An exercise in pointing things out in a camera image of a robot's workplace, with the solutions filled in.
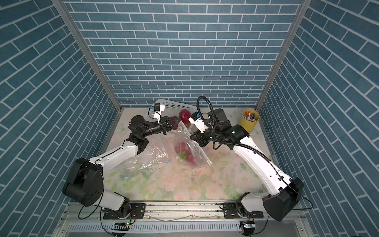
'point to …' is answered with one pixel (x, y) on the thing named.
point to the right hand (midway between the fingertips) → (193, 137)
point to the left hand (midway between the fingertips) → (183, 122)
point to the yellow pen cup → (249, 119)
